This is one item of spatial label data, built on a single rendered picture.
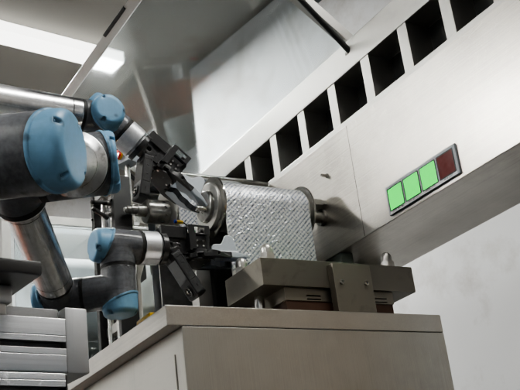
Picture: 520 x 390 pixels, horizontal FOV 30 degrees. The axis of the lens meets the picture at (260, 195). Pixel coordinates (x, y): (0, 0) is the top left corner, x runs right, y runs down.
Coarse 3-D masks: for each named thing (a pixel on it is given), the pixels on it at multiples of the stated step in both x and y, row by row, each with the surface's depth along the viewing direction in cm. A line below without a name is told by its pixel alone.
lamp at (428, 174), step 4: (428, 164) 213; (432, 164) 212; (424, 168) 214; (428, 168) 213; (432, 168) 212; (420, 172) 215; (424, 172) 214; (428, 172) 213; (432, 172) 212; (424, 176) 214; (428, 176) 213; (432, 176) 212; (436, 176) 210; (424, 180) 214; (428, 180) 213; (432, 180) 212; (436, 180) 210; (424, 184) 214; (428, 184) 213; (432, 184) 211; (424, 188) 214
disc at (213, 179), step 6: (210, 180) 234; (216, 180) 231; (222, 186) 228; (222, 192) 228; (222, 198) 228; (222, 204) 227; (222, 210) 227; (222, 216) 227; (222, 222) 227; (216, 228) 229; (210, 234) 231; (216, 234) 229
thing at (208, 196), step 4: (204, 192) 232; (208, 192) 231; (204, 196) 231; (208, 196) 230; (212, 196) 230; (208, 200) 229; (212, 200) 229; (208, 204) 229; (212, 204) 229; (208, 208) 229; (212, 208) 229; (200, 212) 232; (208, 212) 229; (212, 212) 229; (200, 216) 232; (204, 216) 230; (208, 216) 229; (212, 216) 229; (200, 220) 232; (204, 220) 230; (208, 220) 230
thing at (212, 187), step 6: (204, 186) 234; (210, 186) 231; (216, 186) 230; (216, 192) 228; (216, 198) 228; (306, 198) 242; (216, 204) 228; (216, 210) 228; (216, 216) 227; (198, 222) 235; (204, 222) 233; (210, 222) 230; (216, 222) 228; (210, 228) 230; (222, 228) 231
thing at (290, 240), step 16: (240, 224) 227; (256, 224) 229; (272, 224) 232; (288, 224) 234; (304, 224) 237; (240, 240) 225; (256, 240) 228; (272, 240) 230; (288, 240) 232; (304, 240) 235; (256, 256) 226; (288, 256) 230; (304, 256) 233
